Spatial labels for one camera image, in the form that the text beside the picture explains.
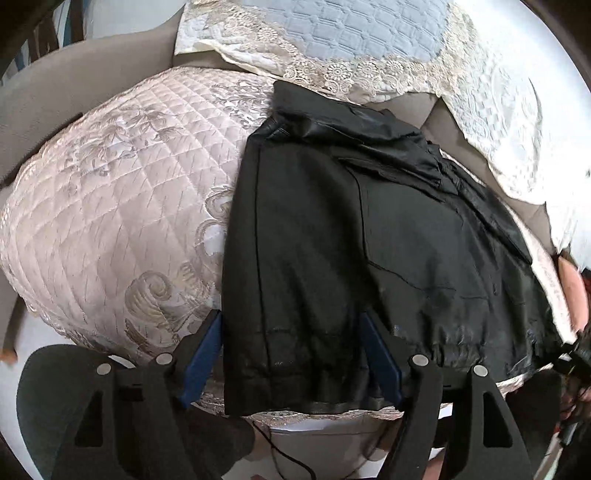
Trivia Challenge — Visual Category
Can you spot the grey upholstered sofa frame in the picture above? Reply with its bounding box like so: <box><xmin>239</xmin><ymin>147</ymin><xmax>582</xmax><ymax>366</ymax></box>
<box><xmin>0</xmin><ymin>8</ymin><xmax>562</xmax><ymax>388</ymax></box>

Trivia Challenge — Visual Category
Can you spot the blue lace-trimmed cover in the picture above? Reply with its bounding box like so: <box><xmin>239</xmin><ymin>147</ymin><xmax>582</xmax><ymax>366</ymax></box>
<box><xmin>174</xmin><ymin>1</ymin><xmax>475</xmax><ymax>104</ymax></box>

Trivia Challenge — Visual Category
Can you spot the black cable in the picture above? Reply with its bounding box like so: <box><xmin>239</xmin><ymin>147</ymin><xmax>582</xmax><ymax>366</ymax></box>
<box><xmin>250</xmin><ymin>416</ymin><xmax>320</xmax><ymax>480</ymax></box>

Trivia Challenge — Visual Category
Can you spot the black leather jacket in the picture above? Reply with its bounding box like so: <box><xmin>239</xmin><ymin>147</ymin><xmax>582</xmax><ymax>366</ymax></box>
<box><xmin>221</xmin><ymin>81</ymin><xmax>562</xmax><ymax>416</ymax></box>

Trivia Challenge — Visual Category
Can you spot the blue striped curtain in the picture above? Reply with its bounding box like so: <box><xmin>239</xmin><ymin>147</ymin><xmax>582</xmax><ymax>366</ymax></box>
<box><xmin>0</xmin><ymin>0</ymin><xmax>90</xmax><ymax>85</ymax></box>

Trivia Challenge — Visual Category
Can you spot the pink quilted floral bedspread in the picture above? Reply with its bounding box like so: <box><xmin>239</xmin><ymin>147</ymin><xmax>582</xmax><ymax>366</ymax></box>
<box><xmin>0</xmin><ymin>65</ymin><xmax>578</xmax><ymax>428</ymax></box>

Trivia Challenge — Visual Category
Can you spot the white embossed lace cover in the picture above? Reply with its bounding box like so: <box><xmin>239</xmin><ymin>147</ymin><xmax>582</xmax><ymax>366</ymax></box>
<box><xmin>439</xmin><ymin>10</ymin><xmax>590</xmax><ymax>267</ymax></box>

